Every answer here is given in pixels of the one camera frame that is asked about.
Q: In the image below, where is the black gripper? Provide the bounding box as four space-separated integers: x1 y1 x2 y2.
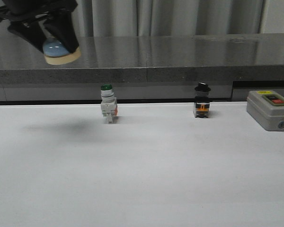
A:
0 0 79 53

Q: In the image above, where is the black selector switch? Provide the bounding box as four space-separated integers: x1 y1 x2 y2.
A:
193 82 211 118

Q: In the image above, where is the grey curtain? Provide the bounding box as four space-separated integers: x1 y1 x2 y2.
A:
0 0 284 38

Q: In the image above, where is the grey granite counter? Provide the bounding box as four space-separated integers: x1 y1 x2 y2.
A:
0 34 284 105

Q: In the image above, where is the grey on-off switch box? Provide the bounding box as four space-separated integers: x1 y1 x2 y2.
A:
247 90 284 131

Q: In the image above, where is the blue and cream call bell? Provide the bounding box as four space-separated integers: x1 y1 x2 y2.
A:
42 35 81 65

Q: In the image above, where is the green pushbutton switch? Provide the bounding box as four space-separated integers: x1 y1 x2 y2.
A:
100 84 118 123

